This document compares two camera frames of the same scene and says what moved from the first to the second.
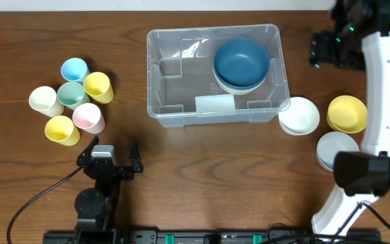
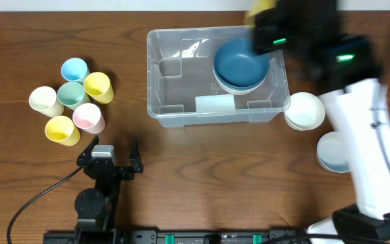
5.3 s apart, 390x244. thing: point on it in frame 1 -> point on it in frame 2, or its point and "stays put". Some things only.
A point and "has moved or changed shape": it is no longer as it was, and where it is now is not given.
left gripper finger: x=135 y=160 stays put
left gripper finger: x=82 y=158 stays put
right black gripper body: x=340 y=53 -> x=268 y=40
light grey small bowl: x=331 y=142 stays put
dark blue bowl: x=242 y=62 stays put
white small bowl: x=300 y=118 has moved or changed shape
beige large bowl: x=235 y=91 stays put
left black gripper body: x=122 y=174 stays put
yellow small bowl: x=347 y=114 has moved or changed shape
